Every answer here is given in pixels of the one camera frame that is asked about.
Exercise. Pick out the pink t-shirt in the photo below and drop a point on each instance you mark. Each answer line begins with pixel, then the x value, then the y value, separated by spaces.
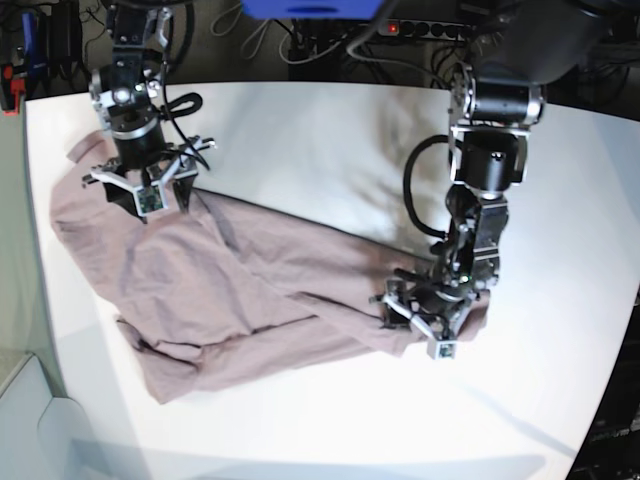
pixel 228 292

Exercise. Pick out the black power strip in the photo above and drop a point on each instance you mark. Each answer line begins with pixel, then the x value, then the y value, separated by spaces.
pixel 405 31

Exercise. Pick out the blue box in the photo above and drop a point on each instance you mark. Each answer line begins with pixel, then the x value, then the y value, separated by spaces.
pixel 311 9

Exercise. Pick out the red black clamp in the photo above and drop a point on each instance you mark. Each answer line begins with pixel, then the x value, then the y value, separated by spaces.
pixel 13 84

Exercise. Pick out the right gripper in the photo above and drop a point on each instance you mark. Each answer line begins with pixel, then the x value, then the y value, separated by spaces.
pixel 150 175

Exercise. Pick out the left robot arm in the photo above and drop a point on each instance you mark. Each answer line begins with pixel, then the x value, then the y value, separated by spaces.
pixel 495 101

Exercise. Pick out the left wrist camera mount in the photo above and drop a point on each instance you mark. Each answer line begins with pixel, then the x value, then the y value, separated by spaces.
pixel 441 344

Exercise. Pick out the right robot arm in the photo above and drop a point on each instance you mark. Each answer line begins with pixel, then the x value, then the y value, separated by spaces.
pixel 148 173

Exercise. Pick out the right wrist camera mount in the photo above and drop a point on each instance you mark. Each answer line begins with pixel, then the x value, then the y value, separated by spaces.
pixel 145 190

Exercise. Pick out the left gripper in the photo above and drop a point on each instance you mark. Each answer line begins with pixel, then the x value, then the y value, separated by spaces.
pixel 442 307

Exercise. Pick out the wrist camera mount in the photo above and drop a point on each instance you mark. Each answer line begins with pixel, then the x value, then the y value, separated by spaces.
pixel 145 190
pixel 441 344

